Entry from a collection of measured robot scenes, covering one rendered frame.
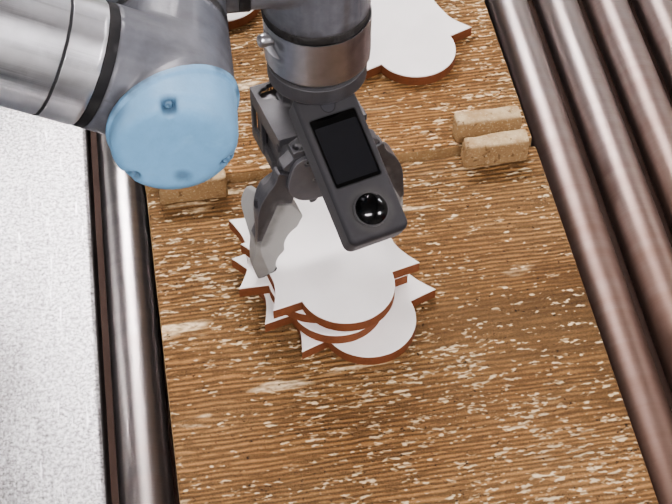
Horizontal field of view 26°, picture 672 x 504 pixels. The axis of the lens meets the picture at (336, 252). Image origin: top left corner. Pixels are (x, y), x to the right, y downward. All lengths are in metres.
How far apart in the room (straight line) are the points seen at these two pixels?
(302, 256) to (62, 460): 0.25
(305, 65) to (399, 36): 0.41
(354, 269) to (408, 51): 0.30
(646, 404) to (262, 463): 0.31
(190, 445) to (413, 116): 0.39
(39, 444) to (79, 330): 0.11
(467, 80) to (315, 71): 0.40
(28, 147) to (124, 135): 0.55
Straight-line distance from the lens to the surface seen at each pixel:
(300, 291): 1.14
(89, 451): 1.15
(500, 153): 1.29
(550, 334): 1.19
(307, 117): 1.03
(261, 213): 1.09
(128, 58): 0.83
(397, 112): 1.34
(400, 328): 1.16
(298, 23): 0.97
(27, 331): 1.23
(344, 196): 1.02
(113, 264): 1.26
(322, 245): 1.17
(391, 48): 1.38
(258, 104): 1.09
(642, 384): 1.19
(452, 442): 1.12
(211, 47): 0.85
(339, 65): 1.00
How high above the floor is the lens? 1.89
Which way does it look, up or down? 51 degrees down
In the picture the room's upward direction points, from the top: straight up
